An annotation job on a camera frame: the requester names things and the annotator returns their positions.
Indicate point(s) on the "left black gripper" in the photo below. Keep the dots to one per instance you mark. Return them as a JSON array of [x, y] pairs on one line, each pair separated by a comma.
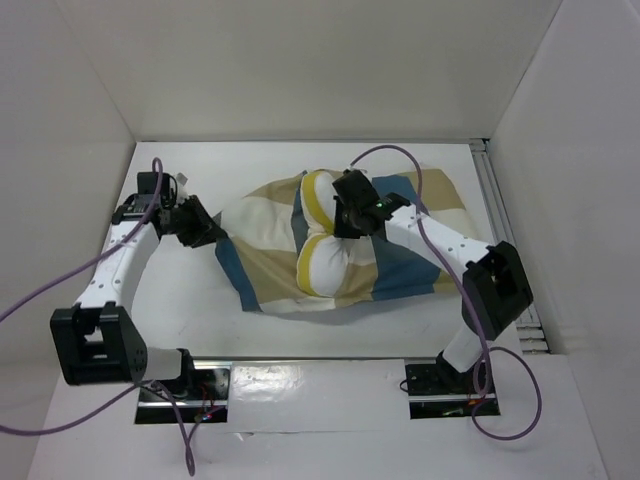
[[205, 227]]

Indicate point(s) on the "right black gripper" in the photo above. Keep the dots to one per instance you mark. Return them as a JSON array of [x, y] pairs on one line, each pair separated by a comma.
[[343, 218]]

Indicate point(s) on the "white pillow yellow trim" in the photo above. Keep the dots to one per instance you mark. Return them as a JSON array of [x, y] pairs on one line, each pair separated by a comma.
[[323, 259]]

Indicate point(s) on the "blue tan white pillowcase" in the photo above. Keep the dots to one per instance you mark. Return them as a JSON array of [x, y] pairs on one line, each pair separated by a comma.
[[266, 231]]

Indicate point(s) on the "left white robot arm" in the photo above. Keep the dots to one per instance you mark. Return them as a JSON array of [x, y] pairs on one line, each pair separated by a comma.
[[96, 339]]

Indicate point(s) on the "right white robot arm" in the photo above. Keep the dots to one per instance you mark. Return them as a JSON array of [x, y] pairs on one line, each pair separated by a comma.
[[494, 288]]

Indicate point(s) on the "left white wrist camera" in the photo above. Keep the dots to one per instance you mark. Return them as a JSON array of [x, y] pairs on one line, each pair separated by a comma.
[[180, 182]]

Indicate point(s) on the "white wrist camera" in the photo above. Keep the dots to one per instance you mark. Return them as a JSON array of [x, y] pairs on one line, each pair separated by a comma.
[[180, 182], [363, 171]]

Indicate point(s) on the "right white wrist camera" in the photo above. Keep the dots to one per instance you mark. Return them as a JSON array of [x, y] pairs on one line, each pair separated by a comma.
[[363, 171]]

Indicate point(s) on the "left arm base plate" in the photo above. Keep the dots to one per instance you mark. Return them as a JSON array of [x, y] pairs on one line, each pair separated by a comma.
[[201, 395]]

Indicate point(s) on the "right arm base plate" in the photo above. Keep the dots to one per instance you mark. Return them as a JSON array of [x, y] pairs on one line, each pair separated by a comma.
[[436, 391]]

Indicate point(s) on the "aluminium rail frame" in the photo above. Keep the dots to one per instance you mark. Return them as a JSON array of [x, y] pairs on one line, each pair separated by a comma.
[[532, 337]]

